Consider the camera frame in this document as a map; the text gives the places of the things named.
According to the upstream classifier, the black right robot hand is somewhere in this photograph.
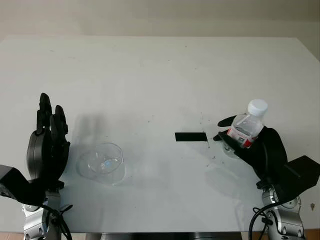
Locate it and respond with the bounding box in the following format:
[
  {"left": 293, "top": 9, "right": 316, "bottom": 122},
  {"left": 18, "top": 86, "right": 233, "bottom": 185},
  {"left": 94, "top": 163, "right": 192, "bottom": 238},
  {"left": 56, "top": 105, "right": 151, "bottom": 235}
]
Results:
[{"left": 213, "top": 115, "right": 289, "bottom": 186}]

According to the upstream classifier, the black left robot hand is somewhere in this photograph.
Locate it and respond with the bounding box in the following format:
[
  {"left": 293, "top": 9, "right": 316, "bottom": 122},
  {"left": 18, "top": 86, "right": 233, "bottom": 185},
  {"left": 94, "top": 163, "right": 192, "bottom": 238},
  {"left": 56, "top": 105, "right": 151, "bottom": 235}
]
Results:
[{"left": 26, "top": 92, "right": 71, "bottom": 190}]

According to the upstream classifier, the clear plastic water bottle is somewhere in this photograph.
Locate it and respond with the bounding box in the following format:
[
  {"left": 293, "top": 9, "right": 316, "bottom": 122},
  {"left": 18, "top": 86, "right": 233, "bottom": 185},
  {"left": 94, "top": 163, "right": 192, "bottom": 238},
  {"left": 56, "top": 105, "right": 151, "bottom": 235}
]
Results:
[{"left": 226, "top": 99, "right": 269, "bottom": 150}]

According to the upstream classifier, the clear glass bowl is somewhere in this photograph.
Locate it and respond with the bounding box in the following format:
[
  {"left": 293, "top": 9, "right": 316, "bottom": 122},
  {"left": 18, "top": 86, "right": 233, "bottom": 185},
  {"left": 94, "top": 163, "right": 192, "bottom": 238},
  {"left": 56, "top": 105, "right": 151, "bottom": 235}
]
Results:
[{"left": 75, "top": 142, "right": 128, "bottom": 187}]

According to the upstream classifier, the black tape strip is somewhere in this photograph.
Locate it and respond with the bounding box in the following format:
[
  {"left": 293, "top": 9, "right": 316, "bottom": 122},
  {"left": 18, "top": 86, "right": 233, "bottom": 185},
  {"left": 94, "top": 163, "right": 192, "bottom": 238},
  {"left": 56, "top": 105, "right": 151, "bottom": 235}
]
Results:
[{"left": 174, "top": 132, "right": 208, "bottom": 143}]

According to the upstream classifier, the dark robot torso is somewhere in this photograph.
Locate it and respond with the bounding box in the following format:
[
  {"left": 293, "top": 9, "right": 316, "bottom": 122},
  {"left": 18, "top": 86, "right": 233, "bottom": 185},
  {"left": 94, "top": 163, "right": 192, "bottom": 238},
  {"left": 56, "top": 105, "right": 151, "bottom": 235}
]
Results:
[{"left": 99, "top": 232, "right": 243, "bottom": 240}]

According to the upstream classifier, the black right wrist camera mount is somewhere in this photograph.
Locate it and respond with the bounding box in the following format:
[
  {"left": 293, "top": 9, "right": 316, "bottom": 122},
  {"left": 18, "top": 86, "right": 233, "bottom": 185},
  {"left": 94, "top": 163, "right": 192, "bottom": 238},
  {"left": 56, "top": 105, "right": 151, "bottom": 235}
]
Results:
[{"left": 274, "top": 155, "right": 320, "bottom": 204}]

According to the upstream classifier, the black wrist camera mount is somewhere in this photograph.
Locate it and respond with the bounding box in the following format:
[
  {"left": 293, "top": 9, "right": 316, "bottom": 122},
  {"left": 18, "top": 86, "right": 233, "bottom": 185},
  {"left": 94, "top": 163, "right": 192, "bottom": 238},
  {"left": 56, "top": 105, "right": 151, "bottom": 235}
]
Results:
[
  {"left": 274, "top": 155, "right": 320, "bottom": 204},
  {"left": 0, "top": 164, "right": 48, "bottom": 205}
]

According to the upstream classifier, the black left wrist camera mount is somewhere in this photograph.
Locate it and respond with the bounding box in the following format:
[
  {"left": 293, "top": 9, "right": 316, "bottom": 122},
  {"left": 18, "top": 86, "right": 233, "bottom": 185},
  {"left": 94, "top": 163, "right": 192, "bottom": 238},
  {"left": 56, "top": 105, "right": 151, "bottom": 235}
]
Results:
[{"left": 0, "top": 164, "right": 48, "bottom": 205}]

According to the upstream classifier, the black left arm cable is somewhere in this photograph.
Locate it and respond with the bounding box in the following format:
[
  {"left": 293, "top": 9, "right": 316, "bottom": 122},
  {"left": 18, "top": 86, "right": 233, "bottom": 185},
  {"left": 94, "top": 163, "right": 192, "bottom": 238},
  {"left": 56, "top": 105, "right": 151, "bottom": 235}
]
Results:
[{"left": 39, "top": 202, "right": 74, "bottom": 240}]

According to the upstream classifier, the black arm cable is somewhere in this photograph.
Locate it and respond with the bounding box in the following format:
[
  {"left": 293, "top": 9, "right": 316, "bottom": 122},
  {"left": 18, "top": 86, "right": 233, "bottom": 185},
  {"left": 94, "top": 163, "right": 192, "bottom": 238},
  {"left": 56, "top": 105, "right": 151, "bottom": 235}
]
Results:
[
  {"left": 248, "top": 199, "right": 276, "bottom": 240},
  {"left": 39, "top": 202, "right": 74, "bottom": 240}
]

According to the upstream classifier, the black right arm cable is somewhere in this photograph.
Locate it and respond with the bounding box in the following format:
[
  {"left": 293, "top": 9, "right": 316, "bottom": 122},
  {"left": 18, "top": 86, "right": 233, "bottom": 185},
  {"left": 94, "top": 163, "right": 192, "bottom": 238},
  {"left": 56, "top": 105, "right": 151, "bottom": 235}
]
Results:
[{"left": 248, "top": 199, "right": 276, "bottom": 240}]

